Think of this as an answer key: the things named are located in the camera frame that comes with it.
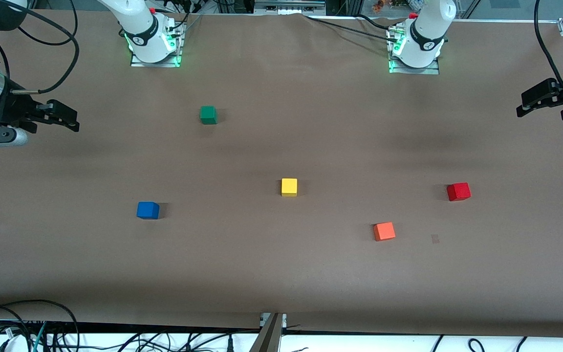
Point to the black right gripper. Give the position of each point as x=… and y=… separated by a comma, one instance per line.
x=11, y=108

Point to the blue block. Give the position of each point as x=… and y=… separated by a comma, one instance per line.
x=147, y=210

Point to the red block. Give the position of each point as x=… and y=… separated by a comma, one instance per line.
x=458, y=191

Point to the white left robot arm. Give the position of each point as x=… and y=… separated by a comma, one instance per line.
x=428, y=34

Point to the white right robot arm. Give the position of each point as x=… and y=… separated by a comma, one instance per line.
x=140, y=29

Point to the green block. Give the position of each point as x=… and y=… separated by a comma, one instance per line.
x=208, y=115

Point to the orange block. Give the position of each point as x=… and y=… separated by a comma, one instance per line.
x=384, y=231

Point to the yellow block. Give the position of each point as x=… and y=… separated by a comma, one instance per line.
x=289, y=187

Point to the brown table cover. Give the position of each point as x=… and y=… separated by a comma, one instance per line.
x=281, y=274

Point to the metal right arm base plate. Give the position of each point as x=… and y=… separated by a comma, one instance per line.
x=180, y=49

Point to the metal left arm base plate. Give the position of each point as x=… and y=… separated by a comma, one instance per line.
x=416, y=71

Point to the grey aluminium post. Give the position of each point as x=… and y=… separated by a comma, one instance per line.
x=268, y=337

